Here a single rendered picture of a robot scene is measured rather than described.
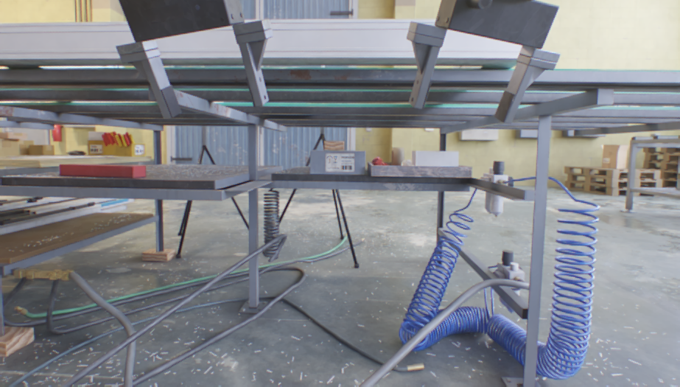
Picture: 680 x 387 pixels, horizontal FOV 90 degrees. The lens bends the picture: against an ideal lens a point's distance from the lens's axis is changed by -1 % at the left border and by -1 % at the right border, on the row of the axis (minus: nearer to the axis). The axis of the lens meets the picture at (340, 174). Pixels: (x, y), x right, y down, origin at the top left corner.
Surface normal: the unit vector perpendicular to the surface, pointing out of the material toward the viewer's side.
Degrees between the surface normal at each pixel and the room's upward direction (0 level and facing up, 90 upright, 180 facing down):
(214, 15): 114
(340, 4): 90
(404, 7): 90
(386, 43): 90
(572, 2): 90
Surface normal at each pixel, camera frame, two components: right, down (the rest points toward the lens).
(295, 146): -0.04, 0.07
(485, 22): 0.11, 0.46
